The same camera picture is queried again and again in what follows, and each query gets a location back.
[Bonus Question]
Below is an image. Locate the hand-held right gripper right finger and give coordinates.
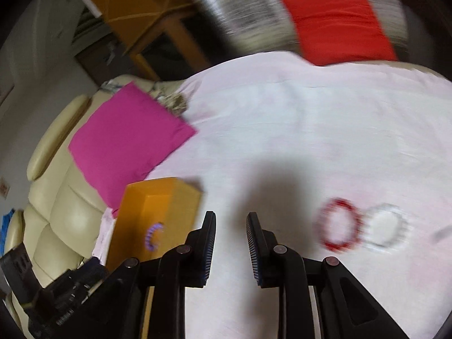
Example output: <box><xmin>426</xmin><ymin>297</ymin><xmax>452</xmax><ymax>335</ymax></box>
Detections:
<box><xmin>246</xmin><ymin>212</ymin><xmax>410</xmax><ymax>339</ymax></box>

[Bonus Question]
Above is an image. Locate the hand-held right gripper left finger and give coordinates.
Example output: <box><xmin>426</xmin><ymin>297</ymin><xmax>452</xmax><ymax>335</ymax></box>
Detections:
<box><xmin>67</xmin><ymin>211</ymin><xmax>217</xmax><ymax>339</ymax></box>

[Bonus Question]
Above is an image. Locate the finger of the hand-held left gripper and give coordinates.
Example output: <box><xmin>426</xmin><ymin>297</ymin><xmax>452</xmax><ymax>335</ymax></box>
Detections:
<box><xmin>79</xmin><ymin>257</ymin><xmax>108</xmax><ymax>284</ymax></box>

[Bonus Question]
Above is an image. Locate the purple bead bracelet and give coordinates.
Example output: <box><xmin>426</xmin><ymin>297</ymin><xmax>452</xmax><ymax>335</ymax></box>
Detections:
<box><xmin>145</xmin><ymin>222</ymin><xmax>165</xmax><ymax>253</ymax></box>

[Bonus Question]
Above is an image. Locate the orange cardboard box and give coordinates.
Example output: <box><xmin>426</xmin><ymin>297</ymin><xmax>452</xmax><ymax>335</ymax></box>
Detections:
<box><xmin>106</xmin><ymin>177</ymin><xmax>203</xmax><ymax>272</ymax></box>

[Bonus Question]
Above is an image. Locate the beige leather sofa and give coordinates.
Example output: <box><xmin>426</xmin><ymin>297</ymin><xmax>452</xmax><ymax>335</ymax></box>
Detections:
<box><xmin>7</xmin><ymin>74</ymin><xmax>188</xmax><ymax>325</ymax></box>

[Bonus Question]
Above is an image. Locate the blue cloth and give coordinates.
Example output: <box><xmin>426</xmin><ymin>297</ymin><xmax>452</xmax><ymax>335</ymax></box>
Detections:
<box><xmin>0</xmin><ymin>209</ymin><xmax>16</xmax><ymax>255</ymax></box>

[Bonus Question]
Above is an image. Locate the white blanket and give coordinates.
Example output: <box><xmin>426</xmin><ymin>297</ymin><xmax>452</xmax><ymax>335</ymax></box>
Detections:
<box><xmin>92</xmin><ymin>51</ymin><xmax>452</xmax><ymax>339</ymax></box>

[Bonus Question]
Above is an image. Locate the pink pillow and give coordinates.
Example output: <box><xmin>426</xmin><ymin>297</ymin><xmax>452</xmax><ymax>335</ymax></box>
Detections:
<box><xmin>67</xmin><ymin>81</ymin><xmax>197</xmax><ymax>210</ymax></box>

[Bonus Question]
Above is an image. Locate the patterned cloth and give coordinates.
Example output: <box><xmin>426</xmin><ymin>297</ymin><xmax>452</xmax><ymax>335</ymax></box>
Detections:
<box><xmin>101</xmin><ymin>79</ymin><xmax>189</xmax><ymax>117</ymax></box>

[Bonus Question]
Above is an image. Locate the dark framed picture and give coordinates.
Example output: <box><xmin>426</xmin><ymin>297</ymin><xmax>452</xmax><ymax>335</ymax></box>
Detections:
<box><xmin>76</xmin><ymin>37</ymin><xmax>131</xmax><ymax>85</ymax></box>

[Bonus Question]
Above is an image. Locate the silver insulation mat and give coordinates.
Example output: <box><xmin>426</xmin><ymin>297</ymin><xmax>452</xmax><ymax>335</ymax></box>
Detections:
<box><xmin>185</xmin><ymin>0</ymin><xmax>410</xmax><ymax>64</ymax></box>

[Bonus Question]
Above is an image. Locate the red pillow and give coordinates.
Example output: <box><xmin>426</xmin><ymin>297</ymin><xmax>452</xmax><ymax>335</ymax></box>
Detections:
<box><xmin>281</xmin><ymin>0</ymin><xmax>398</xmax><ymax>67</ymax></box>

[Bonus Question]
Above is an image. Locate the red bead bracelet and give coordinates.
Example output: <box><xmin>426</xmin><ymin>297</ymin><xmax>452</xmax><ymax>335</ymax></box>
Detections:
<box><xmin>318</xmin><ymin>198</ymin><xmax>364</xmax><ymax>253</ymax></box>

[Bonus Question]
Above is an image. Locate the white bead bracelet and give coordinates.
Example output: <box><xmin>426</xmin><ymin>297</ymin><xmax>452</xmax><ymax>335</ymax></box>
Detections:
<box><xmin>364</xmin><ymin>203</ymin><xmax>410</xmax><ymax>253</ymax></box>

